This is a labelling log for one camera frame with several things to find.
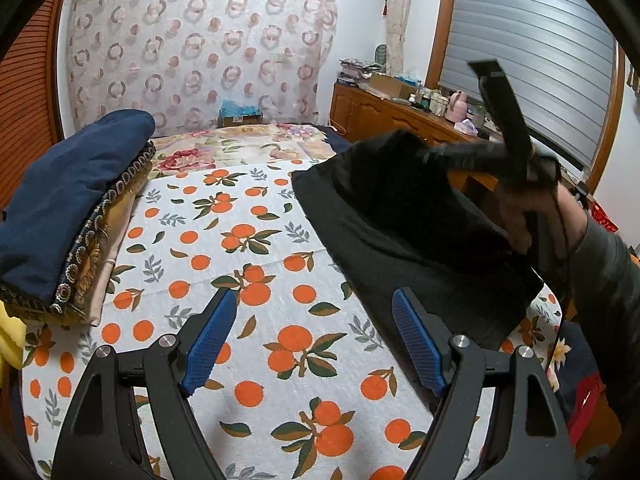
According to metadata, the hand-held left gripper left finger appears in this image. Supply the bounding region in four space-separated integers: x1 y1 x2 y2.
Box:
52 287 240 480

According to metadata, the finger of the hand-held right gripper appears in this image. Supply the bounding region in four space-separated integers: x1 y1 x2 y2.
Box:
422 141 506 173

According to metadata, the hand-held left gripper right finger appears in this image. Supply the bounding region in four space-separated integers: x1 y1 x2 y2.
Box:
391 287 576 480

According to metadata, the black printed t-shirt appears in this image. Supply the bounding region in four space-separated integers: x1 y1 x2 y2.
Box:
291 129 546 353

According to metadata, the person's right forearm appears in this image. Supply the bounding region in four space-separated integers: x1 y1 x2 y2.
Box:
562 205 640 411

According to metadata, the person's right hand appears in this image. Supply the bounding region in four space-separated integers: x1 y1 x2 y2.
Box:
497 180 588 257

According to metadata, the row of cosmetic bottles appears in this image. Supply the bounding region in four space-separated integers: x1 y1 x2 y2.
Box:
410 87 448 113

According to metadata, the wooden cabinet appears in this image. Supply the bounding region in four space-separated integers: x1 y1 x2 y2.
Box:
330 82 616 231

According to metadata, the grey window blind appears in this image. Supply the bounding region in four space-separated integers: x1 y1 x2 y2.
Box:
440 0 616 166

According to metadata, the open cardboard box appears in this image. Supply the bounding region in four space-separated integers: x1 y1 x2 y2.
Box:
367 72 416 100

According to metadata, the orange fruit print blanket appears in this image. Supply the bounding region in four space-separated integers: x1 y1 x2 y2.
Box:
20 157 566 480

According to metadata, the beige folded cloth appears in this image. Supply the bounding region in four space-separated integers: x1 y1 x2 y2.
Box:
82 195 137 328

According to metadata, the red box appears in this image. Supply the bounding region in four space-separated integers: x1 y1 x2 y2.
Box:
590 199 620 233

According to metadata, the navy bed sheet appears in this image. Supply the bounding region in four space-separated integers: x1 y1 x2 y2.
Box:
315 124 353 155

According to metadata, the stack of folded fabrics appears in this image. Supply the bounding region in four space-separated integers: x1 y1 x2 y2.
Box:
337 57 386 86

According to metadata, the beige lace curtain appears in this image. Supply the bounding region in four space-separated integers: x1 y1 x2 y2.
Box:
385 0 416 76

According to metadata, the red cloth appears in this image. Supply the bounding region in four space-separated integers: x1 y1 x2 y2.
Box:
565 372 607 442

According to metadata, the rose floral blanket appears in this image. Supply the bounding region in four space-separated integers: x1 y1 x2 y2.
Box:
145 122 341 181

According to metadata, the navy folded cloth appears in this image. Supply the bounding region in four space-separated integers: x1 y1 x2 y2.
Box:
0 109 157 306

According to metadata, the blue plastic bag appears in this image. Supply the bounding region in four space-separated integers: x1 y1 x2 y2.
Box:
218 100 263 120

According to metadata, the circle pattern sheer curtain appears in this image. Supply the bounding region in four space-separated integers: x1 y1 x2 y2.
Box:
65 0 338 136

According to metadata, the wooden slatted door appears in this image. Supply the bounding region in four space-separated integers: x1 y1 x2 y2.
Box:
0 0 68 211

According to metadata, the wooden window frame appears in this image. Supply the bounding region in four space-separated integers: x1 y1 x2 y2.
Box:
425 0 626 196

